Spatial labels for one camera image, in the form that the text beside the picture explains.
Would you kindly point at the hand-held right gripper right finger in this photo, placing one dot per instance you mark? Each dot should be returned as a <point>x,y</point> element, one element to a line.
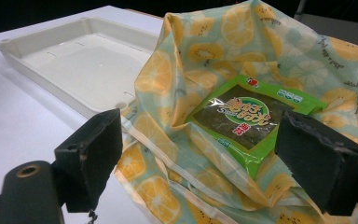
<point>318,161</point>

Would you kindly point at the fruit print shopping bag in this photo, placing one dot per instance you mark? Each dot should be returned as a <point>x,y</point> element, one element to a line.
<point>230,62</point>

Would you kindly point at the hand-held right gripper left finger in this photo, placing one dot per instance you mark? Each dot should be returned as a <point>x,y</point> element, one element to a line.
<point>88,158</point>

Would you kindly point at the white plastic tray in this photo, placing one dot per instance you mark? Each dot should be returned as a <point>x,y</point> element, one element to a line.
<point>84,67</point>

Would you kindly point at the green seaweed snack packet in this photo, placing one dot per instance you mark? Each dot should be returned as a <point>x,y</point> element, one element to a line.
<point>245,119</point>

